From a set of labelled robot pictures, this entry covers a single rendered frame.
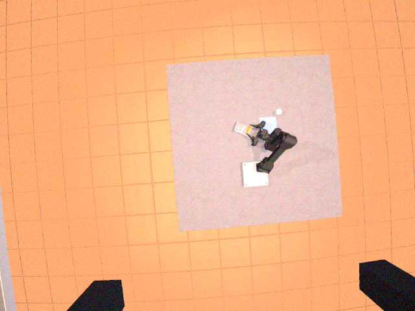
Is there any light blue flat mat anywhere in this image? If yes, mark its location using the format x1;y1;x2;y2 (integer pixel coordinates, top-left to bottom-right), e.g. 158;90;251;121
259;117;277;134

